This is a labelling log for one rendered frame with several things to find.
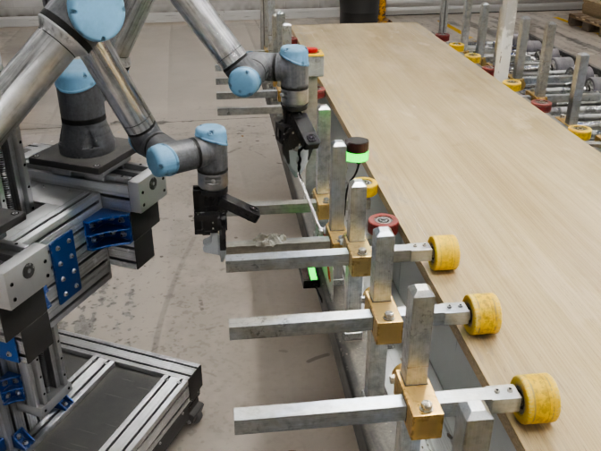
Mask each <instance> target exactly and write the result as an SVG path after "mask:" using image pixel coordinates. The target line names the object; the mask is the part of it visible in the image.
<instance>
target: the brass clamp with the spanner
mask: <svg viewBox="0 0 601 451"><path fill-rule="evenodd" d="M346 231H347V230H346V228H345V226H344V230H337V231H331V229H330V226H329V222H328V223H327V224H326V236H329V239H330V249H335V248H342V247H343V246H342V245H340V243H339V242H337V239H338V236H339V235H343V234H344V233H345V232H346Z"/></svg>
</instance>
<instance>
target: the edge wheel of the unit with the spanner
mask: <svg viewBox="0 0 601 451"><path fill-rule="evenodd" d="M379 226H389V227H390V228H391V229H392V231H393V233H394V235H397V233H398V226H399V220H398V218H397V217H395V216H393V215H390V214H385V213H379V214H375V215H372V216H370V217H369V218H368V232H369V233H370V234H371V235H373V229H374V228H376V227H379Z"/></svg>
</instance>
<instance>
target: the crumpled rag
mask: <svg viewBox="0 0 601 451"><path fill-rule="evenodd" d="M252 240H253V242H256V243H257V244H256V246H258V247H259V246H261V247H266V246H272V247H274V245H276V244H279V243H283V242H285V241H286V236H285V235H284V234H280V235H279V234H270V235H267V234H264V233H259V234H258V236H256V237H255V238H254V239H252Z"/></svg>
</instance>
